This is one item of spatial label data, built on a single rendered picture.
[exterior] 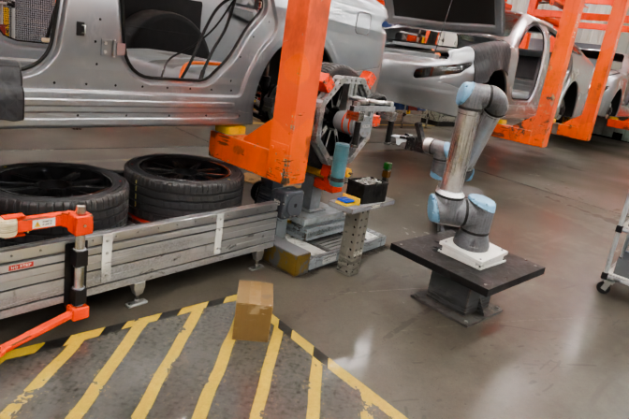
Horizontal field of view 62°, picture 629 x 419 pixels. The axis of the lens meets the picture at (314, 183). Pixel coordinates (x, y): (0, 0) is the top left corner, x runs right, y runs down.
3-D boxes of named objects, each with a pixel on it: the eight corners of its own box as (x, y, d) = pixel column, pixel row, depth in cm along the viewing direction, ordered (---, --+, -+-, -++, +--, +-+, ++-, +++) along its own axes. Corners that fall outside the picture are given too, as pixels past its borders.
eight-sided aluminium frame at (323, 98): (358, 159, 350) (372, 78, 336) (365, 162, 346) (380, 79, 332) (303, 165, 309) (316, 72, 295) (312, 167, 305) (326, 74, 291)
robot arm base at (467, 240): (495, 250, 280) (501, 233, 277) (472, 255, 270) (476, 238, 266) (468, 234, 295) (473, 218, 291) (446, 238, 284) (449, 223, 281)
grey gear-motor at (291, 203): (255, 218, 356) (261, 168, 347) (299, 238, 330) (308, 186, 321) (235, 222, 342) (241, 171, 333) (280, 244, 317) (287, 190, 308)
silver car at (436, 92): (482, 101, 1010) (502, 16, 969) (584, 121, 895) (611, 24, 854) (314, 93, 640) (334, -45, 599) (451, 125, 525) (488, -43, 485)
